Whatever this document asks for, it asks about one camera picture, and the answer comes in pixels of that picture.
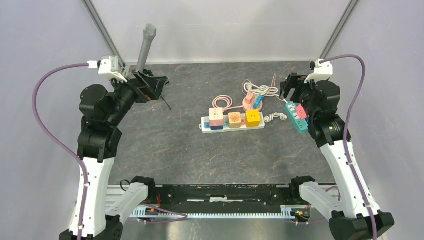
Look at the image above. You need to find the white multicolour power strip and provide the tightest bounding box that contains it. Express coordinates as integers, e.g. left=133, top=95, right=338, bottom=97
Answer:
left=198, top=112, right=266, bottom=134

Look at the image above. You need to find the pink adapter on teal strip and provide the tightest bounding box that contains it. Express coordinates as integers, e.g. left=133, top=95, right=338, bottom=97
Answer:
left=296, top=104, right=308, bottom=120

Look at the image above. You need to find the teal power strip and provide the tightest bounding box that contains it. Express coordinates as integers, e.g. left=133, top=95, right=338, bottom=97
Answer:
left=284, top=102, right=309, bottom=133

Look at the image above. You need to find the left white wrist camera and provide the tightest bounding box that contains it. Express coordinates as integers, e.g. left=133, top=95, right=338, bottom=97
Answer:
left=87, top=55, right=128, bottom=83

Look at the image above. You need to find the blue cube socket adapter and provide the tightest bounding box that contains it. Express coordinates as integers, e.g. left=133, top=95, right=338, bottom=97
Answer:
left=209, top=125, right=224, bottom=131

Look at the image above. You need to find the white twisted strip cord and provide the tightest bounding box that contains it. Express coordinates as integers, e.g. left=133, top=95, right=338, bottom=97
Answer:
left=263, top=112, right=288, bottom=123

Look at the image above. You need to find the yellow cube socket adapter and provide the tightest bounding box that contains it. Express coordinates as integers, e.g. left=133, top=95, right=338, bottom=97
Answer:
left=245, top=109, right=261, bottom=128

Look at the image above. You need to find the white coiled cable bundle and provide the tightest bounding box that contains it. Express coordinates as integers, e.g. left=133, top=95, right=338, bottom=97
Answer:
left=243, top=82, right=289, bottom=104

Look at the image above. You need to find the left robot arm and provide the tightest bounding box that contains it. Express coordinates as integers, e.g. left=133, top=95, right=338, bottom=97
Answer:
left=59, top=70, right=169, bottom=240

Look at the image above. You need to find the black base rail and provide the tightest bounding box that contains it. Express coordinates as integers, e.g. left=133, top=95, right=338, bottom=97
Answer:
left=139, top=183, right=308, bottom=215

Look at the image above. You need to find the pink cube socket adapter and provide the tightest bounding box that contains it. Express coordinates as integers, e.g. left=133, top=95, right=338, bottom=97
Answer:
left=208, top=107, right=224, bottom=127

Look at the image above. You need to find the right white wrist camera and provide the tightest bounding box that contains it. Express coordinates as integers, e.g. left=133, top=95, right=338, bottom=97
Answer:
left=304, top=59, right=334, bottom=84

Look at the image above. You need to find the pink round socket hub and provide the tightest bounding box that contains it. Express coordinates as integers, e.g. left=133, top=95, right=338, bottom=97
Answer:
left=242, top=93, right=264, bottom=111

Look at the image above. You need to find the pink coiled cable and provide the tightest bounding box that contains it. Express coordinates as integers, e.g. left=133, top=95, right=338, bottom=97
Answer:
left=211, top=95, right=244, bottom=112

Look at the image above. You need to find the beige cube socket adapter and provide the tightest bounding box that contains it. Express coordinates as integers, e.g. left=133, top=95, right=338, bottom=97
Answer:
left=228, top=112, right=242, bottom=129

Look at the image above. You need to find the grey microphone on stand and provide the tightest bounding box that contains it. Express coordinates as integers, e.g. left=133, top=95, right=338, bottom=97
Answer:
left=135, top=23, right=173, bottom=111

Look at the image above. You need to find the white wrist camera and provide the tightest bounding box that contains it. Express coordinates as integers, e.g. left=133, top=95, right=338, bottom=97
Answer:
left=87, top=55, right=128, bottom=83
left=304, top=59, right=334, bottom=84

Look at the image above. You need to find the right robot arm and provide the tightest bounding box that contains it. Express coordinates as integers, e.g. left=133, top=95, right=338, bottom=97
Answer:
left=280, top=73, right=395, bottom=240

